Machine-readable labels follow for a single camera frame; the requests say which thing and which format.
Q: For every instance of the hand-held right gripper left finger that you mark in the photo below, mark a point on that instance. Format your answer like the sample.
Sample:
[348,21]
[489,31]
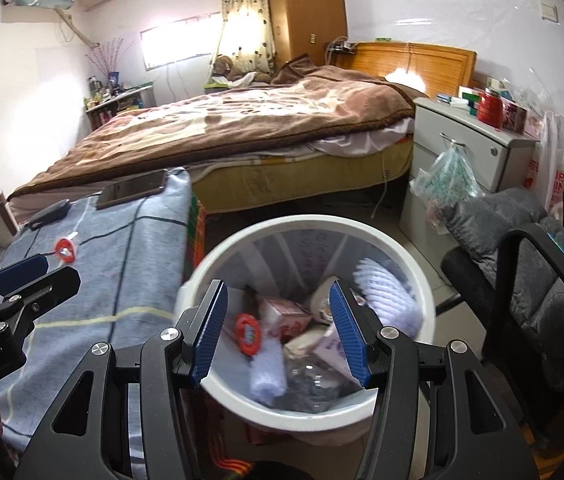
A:
[209,330]

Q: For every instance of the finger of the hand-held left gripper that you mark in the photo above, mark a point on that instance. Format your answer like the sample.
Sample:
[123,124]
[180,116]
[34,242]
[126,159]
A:
[17,270]
[37,292]

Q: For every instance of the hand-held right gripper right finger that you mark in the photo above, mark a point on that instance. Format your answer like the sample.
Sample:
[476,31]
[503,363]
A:
[349,335]

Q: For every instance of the purple and white milk carton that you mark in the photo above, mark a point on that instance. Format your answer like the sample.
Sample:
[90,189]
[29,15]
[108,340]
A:
[329,352]

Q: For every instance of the pale lavender knit towel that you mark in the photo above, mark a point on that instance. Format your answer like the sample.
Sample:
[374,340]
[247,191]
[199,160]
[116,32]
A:
[267,375]
[386,295]

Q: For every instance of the white round waste bin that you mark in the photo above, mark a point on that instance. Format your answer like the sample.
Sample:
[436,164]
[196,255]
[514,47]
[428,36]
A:
[312,221]

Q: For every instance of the round red lid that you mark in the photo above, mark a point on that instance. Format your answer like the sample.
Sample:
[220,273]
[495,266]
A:
[248,332]

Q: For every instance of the printed paper cup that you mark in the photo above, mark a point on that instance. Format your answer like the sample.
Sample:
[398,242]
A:
[322,302]

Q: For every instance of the red and white foil lid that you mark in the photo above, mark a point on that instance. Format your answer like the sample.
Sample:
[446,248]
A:
[65,249]

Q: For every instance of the clear plastic bottle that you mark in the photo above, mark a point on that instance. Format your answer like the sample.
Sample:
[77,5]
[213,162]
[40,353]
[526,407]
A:
[312,385]

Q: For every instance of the small black case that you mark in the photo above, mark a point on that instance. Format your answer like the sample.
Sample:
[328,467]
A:
[49,215]

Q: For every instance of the small pink carton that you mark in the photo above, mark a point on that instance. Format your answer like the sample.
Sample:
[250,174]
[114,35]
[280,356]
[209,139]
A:
[284,317]

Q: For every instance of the blue plaid blanket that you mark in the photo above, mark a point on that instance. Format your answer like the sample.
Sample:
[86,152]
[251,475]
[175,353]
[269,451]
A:
[127,270]

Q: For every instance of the dark smartphone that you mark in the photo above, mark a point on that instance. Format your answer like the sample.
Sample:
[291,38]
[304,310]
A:
[132,187]

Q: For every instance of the grey padded chair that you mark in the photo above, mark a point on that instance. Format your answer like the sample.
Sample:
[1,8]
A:
[495,285]

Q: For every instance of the yellow mattress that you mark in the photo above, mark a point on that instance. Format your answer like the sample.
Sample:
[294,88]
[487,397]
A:
[312,175]

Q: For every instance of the green-print hanging plastic bag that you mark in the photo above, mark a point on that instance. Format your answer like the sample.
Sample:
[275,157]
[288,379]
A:
[449,175]

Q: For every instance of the white bed sheet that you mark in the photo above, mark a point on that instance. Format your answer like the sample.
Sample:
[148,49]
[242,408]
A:
[361,140]

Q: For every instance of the cluttered side desk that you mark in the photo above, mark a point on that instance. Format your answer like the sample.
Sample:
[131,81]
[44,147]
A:
[117,100]

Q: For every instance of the bed with brown blanket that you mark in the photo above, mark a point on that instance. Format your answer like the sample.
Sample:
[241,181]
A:
[222,120]

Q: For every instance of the decorative purple branches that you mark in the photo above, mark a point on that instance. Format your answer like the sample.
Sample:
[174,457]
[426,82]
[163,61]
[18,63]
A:
[107,57]

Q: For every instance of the white nightstand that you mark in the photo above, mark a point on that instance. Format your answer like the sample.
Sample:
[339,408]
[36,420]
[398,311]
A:
[461,125]

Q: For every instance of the air conditioner pipe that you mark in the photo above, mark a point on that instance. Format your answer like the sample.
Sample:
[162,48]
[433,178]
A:
[74,27]

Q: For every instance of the brown teddy bear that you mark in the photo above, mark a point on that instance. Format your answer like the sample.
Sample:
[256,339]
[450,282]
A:
[227,67]

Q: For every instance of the green and white box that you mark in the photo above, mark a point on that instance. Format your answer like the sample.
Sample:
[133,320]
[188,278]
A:
[469,95]

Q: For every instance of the white red-print plastic bag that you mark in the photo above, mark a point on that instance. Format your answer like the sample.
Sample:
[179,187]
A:
[554,160]

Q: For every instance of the red cup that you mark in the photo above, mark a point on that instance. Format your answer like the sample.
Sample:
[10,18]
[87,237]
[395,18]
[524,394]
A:
[490,105]

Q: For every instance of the pink box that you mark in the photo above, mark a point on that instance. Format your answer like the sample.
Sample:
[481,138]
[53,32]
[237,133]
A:
[514,115]

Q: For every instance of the window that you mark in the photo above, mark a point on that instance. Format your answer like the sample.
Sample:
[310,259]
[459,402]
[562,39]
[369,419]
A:
[182,42]

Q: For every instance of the wooden headboard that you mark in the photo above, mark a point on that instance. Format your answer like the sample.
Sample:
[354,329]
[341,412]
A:
[411,57]

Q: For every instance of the power strip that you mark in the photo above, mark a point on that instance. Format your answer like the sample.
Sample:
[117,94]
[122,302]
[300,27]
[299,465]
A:
[339,46]

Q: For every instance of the dotted curtain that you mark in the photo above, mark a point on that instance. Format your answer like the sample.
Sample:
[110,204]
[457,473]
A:
[247,15]

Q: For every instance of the wooden wardrobe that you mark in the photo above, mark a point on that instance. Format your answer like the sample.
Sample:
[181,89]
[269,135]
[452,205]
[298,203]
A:
[307,5]

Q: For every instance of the white wall switch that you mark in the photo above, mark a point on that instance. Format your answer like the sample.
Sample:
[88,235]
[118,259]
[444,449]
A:
[549,10]

